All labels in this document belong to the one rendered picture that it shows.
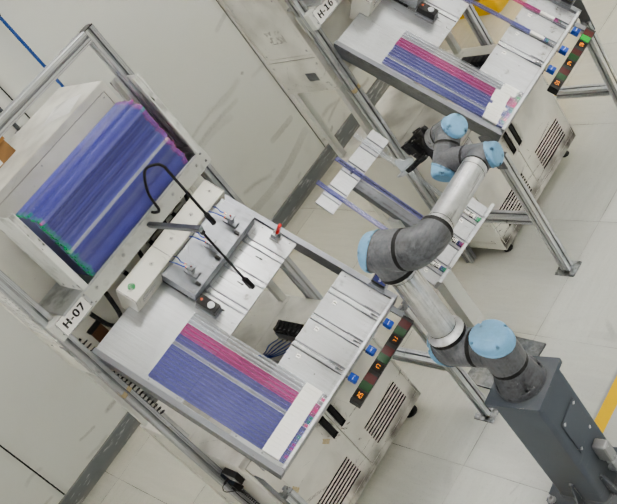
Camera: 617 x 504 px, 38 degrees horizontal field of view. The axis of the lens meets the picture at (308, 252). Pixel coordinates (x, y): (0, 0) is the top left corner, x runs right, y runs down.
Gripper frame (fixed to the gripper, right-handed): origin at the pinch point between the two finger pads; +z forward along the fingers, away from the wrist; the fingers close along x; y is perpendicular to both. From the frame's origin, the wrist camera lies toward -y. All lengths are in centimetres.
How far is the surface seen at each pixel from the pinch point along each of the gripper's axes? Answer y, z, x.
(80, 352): 42, 31, 110
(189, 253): 36, 28, 64
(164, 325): 27, 30, 87
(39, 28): 149, 148, -6
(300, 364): -13, 14, 72
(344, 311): -15, 15, 49
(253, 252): 19, 28, 49
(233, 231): 29, 26, 49
